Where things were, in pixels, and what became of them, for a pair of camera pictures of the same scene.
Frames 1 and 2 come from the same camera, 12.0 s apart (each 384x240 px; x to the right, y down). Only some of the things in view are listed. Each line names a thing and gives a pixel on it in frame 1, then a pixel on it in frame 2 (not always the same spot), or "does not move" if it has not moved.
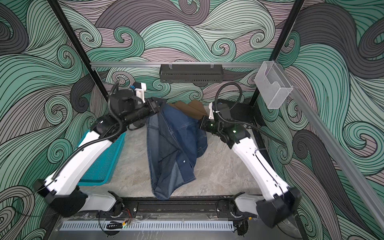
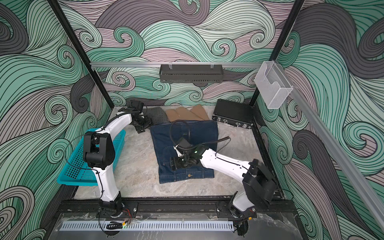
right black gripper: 203,124 to 175,164
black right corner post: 276,55 does not move
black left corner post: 78,46 does not move
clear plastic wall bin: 272,85 does not move
